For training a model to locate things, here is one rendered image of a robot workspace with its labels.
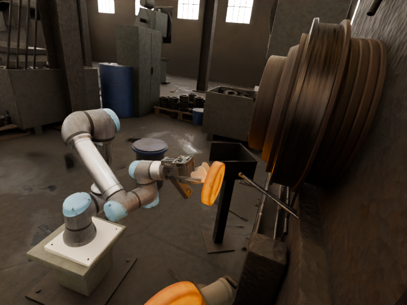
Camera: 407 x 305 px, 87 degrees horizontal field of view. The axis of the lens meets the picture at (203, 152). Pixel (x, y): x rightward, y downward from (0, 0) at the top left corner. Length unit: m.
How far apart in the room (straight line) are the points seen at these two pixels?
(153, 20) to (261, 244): 8.08
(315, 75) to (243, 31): 10.57
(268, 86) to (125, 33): 3.79
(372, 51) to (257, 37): 10.35
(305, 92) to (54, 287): 1.49
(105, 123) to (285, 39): 2.69
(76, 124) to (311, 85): 0.82
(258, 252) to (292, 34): 2.95
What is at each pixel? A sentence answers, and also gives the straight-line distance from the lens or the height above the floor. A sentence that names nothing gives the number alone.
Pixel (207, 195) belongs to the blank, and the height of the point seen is 0.82.
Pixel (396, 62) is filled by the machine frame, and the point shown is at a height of 1.26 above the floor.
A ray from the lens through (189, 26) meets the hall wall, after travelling 11.93.
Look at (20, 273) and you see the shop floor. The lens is 1.74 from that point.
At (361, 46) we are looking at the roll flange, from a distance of 0.62.
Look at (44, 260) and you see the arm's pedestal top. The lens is 1.33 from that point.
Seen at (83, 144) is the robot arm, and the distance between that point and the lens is 0.94.
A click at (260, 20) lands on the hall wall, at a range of 10.97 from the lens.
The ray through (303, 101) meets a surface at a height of 1.17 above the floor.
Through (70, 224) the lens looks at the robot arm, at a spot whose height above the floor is 0.45.
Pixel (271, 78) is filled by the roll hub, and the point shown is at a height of 1.20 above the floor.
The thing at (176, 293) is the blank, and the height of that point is 0.78.
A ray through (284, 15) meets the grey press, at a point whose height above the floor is 1.76.
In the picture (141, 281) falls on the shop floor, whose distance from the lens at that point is 1.50.
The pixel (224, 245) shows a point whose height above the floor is 0.01.
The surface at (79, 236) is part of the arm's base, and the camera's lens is 1.27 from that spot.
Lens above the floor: 1.24
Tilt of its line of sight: 25 degrees down
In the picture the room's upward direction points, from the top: 7 degrees clockwise
